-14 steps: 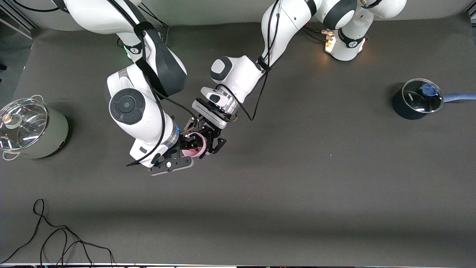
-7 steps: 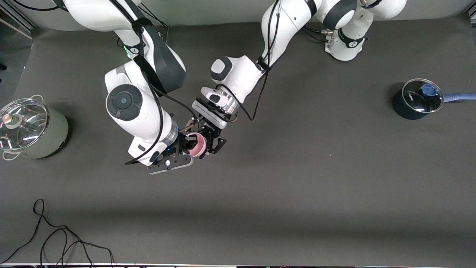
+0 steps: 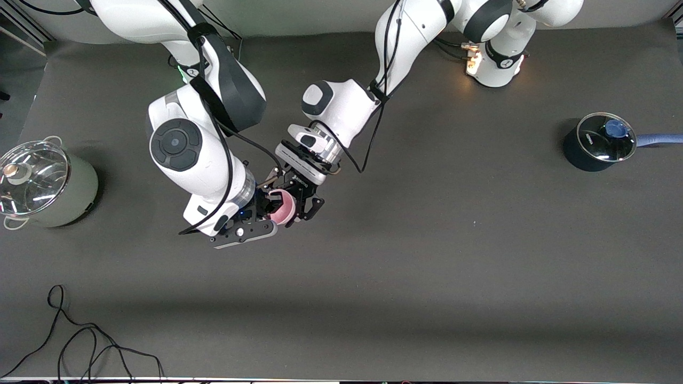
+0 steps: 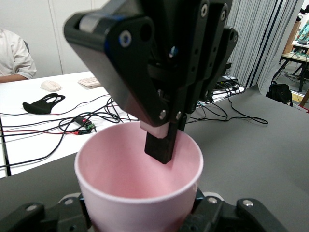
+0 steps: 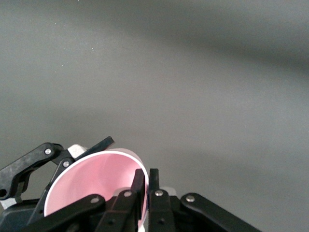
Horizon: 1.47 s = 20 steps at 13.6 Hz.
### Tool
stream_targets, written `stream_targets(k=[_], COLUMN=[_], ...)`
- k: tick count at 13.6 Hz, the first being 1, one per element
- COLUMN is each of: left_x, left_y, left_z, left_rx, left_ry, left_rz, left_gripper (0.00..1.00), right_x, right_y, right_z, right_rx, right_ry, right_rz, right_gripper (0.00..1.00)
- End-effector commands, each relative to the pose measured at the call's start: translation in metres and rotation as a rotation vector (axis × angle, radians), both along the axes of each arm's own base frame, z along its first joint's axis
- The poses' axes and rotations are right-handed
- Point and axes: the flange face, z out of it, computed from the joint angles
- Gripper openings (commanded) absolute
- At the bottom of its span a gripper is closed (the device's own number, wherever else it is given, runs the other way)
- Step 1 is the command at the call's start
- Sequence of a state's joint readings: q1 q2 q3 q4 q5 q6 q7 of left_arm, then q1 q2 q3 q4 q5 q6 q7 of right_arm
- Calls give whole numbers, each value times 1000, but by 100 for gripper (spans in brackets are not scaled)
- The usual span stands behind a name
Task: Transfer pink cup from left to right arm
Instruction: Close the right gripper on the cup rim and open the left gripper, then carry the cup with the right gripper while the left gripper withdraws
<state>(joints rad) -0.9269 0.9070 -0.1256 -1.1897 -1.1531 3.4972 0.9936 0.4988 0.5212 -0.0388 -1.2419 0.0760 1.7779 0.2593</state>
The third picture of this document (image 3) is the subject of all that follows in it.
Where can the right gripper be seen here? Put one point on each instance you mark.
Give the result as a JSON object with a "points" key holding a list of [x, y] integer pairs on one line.
{"points": [[263, 201]]}

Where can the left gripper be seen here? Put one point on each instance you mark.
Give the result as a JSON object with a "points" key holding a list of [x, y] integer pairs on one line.
{"points": [[300, 186]]}

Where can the pink plastic cup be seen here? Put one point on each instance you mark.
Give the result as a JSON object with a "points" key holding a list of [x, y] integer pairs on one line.
{"points": [[288, 210]]}

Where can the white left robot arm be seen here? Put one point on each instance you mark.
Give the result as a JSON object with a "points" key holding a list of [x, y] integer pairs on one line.
{"points": [[405, 32]]}

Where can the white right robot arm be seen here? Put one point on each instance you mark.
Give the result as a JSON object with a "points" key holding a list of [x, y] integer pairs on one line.
{"points": [[192, 176]]}

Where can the dark grey table mat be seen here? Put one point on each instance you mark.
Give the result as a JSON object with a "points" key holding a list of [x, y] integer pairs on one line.
{"points": [[427, 266]]}

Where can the sage green cooking pot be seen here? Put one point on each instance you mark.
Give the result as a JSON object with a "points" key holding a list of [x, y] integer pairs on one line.
{"points": [[74, 197]]}

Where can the glass lid with steel rim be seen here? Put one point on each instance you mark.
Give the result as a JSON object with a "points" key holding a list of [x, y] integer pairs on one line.
{"points": [[37, 184]]}

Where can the dark blue saucepan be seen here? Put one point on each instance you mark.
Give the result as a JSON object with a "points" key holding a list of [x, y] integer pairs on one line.
{"points": [[579, 157]]}

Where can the glass lid with blue knob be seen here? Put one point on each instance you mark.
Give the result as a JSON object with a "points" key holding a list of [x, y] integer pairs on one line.
{"points": [[595, 144]]}

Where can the aluminium frame rails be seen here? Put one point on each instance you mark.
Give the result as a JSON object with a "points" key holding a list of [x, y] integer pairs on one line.
{"points": [[40, 31]]}

